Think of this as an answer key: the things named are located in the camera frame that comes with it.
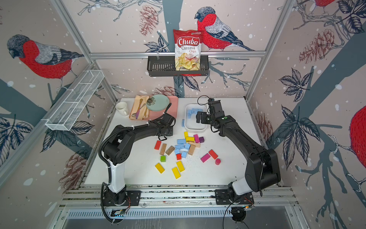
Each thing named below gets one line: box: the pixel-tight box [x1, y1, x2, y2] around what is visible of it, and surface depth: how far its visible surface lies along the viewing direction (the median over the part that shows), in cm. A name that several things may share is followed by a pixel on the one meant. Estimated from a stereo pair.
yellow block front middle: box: [171, 166, 182, 180], surface depth 84 cm
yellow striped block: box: [185, 136, 195, 143], surface depth 97 cm
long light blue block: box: [176, 138, 187, 145], surface depth 97 cm
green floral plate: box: [146, 94, 170, 112], surface depth 120 cm
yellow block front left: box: [154, 162, 165, 175], surface depth 85 cm
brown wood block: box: [165, 145, 175, 156], surface depth 92 cm
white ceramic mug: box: [115, 101, 130, 117], surface depth 106 cm
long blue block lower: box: [174, 144, 185, 150], surface depth 93 cm
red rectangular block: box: [154, 140, 162, 151], surface depth 95 cm
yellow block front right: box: [176, 160, 186, 173], surface depth 87 cm
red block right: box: [208, 149, 219, 160], surface depth 91 cm
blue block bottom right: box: [181, 151, 188, 159], surface depth 90 cm
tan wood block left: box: [159, 143, 167, 156], surface depth 94 cm
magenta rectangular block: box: [193, 134, 201, 144], surface depth 97 cm
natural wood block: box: [188, 144, 196, 156], surface depth 91 cm
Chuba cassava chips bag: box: [173, 29, 204, 72], surface depth 87 cm
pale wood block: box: [188, 141, 201, 148], surface depth 96 cm
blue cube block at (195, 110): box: [191, 108, 204, 115], surface depth 112 cm
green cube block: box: [160, 155, 167, 163], surface depth 89 cm
